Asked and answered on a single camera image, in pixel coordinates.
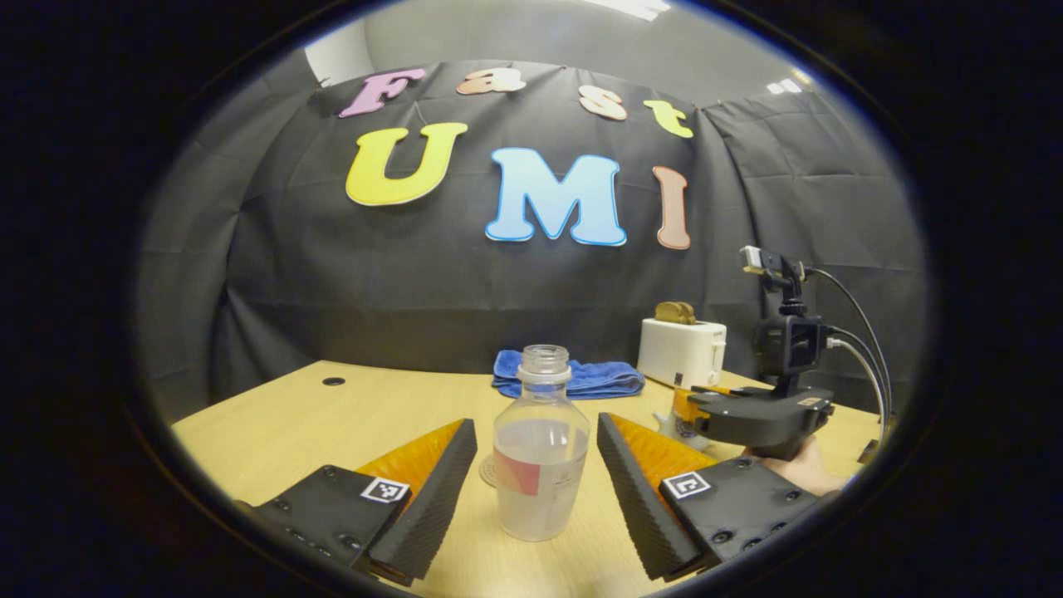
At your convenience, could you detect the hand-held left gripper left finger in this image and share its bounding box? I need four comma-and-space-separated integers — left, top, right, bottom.
249, 418, 479, 587

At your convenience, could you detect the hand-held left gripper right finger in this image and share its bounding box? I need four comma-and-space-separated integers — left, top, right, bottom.
597, 413, 821, 582

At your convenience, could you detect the white and blue teacup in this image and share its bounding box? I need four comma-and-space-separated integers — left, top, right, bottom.
650, 409, 715, 453

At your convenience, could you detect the clear plastic water bottle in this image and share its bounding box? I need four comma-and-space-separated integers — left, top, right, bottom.
492, 345, 591, 542

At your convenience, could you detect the white toaster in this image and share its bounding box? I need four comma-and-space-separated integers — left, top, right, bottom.
637, 318, 727, 390

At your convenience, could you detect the folded blue towel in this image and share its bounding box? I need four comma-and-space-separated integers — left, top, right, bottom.
492, 350, 646, 400

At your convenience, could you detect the ceiling light panel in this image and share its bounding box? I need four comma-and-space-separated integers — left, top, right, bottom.
581, 0, 674, 22

